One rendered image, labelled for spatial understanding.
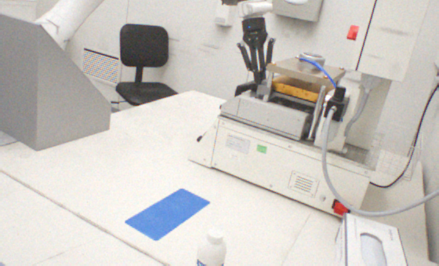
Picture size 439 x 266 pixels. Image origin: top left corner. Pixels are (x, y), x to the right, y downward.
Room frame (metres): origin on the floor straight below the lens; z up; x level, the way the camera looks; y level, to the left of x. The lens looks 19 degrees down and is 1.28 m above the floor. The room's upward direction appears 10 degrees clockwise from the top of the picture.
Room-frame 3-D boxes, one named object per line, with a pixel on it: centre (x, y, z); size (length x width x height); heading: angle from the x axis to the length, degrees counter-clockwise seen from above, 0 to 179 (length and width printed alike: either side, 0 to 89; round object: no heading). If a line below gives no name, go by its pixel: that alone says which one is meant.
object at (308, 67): (1.10, -0.29, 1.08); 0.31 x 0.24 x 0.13; 154
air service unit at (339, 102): (0.87, -0.29, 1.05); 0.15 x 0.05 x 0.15; 154
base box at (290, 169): (1.12, -0.26, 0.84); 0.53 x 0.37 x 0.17; 64
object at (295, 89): (1.12, -0.27, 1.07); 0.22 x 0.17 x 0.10; 154
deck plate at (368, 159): (1.12, -0.31, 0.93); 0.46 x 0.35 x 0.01; 64
